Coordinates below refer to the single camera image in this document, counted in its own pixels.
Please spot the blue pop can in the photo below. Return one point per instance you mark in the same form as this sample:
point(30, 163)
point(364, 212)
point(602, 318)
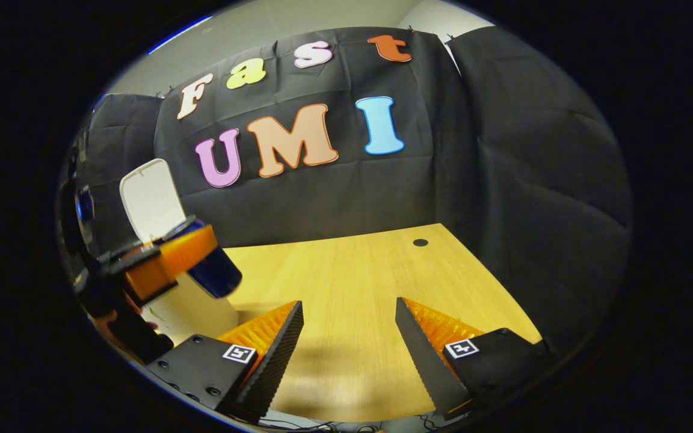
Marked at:
point(217, 276)

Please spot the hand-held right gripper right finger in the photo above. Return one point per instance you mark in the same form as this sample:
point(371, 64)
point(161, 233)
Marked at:
point(425, 367)

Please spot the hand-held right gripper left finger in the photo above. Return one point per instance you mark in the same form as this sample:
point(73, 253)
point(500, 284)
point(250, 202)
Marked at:
point(274, 367)

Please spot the wooden desktop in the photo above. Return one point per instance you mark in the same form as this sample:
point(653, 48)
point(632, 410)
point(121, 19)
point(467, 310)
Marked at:
point(370, 282)

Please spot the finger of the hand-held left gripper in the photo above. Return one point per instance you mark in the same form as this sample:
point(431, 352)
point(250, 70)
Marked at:
point(184, 252)

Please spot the white desktop garbage bin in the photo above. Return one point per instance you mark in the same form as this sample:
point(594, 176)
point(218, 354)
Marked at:
point(154, 198)

